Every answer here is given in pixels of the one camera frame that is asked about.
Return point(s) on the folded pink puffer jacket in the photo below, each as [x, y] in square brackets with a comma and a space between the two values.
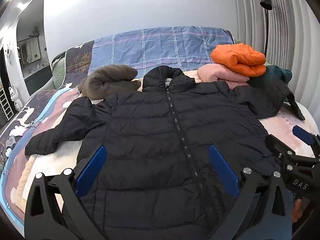
[215, 73]

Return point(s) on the white bear figurine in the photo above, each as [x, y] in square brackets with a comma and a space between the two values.
[13, 93]

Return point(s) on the green hanging plant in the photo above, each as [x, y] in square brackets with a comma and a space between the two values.
[35, 32]

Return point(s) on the pig printed blanket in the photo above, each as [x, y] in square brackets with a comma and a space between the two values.
[280, 126]

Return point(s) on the dark deer printed quilt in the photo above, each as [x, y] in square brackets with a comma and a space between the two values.
[32, 105]

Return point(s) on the dark grey cabinet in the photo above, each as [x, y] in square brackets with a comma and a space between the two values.
[37, 78]

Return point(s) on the white bear wall clock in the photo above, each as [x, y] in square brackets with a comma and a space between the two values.
[8, 51]

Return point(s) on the blue plaid sheet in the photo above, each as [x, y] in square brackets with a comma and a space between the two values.
[160, 47]

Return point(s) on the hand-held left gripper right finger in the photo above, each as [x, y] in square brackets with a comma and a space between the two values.
[222, 171]

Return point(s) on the black puffer jacket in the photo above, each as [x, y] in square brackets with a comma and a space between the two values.
[150, 130]

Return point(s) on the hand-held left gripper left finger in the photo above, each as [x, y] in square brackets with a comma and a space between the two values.
[92, 171]

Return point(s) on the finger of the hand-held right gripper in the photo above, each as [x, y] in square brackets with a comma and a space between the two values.
[301, 133]
[278, 146]

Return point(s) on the grey curtain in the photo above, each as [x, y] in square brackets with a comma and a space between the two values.
[287, 42]

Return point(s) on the folded orange puffer jacket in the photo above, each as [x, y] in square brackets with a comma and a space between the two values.
[237, 57]

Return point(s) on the dark teal garment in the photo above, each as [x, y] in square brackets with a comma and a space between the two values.
[277, 73]

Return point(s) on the person's right hand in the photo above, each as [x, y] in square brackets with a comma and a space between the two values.
[297, 211]

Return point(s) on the folded brown fleece garment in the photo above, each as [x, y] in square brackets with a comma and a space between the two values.
[110, 80]

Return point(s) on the black floor lamp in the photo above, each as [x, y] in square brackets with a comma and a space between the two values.
[266, 3]

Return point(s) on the white ladder shelf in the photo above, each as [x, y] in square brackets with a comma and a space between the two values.
[5, 103]

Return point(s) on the wall mirror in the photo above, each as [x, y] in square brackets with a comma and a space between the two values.
[28, 51]

